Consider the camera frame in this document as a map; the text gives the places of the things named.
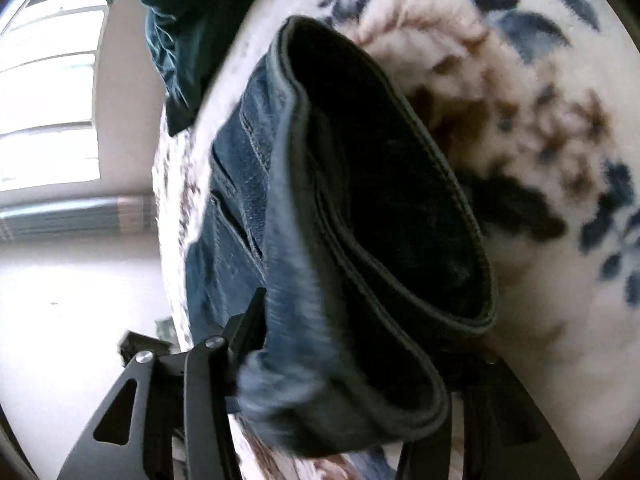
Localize window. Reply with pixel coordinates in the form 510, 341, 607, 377
0, 0, 108, 193

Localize grey-blue striped curtain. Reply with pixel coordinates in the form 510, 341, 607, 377
0, 195, 161, 242

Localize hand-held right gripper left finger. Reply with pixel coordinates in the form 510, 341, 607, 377
56, 287, 268, 480

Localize dark blue denim pants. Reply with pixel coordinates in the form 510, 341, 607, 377
185, 15, 498, 461

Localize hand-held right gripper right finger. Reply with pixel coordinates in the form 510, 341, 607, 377
397, 350, 581, 480

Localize floral bedspread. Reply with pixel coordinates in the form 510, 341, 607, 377
152, 0, 640, 480

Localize teal plush blanket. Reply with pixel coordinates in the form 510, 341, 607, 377
139, 0, 281, 137

